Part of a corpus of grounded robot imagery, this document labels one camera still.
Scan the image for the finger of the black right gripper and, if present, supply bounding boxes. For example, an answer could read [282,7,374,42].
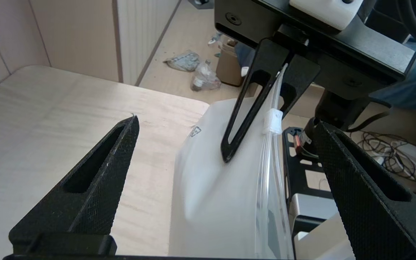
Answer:
[280,56,320,116]
[221,39,290,162]

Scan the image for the dark grey floor object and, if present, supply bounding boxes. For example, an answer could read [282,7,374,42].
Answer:
[188,0,215,9]

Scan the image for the crumpled plastic bottle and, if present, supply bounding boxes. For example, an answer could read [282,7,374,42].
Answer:
[191,61,221,91]

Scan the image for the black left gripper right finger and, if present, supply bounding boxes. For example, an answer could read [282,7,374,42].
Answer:
[315,121,416,260]

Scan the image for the brown cardboard box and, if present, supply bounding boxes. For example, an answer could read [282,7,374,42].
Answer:
[216,40,246,87]

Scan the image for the tangled dark floor cables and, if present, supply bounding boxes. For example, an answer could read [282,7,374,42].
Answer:
[352,130,416,183]

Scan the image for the black torso joint motor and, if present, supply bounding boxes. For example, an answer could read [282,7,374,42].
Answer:
[295,117,324,157]

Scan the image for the silver robot base cover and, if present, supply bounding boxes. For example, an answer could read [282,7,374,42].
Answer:
[289,193,338,221]

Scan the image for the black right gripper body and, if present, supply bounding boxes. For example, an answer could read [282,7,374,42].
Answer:
[214,0,416,100]

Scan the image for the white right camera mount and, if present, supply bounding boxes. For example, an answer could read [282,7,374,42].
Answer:
[289,0,364,30]

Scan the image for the beige wooden hutch desk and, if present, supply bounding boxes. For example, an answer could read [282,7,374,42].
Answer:
[0,65,210,260]

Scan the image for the white horse-print zip pouch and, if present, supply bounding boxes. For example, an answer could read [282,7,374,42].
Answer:
[168,63,295,260]

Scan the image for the white power strip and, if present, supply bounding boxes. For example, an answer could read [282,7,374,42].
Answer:
[372,143,416,168]

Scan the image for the grey wrapper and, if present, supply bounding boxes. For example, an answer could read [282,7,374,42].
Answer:
[164,51,201,72]

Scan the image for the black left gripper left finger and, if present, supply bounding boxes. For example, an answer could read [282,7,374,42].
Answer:
[9,115,140,255]

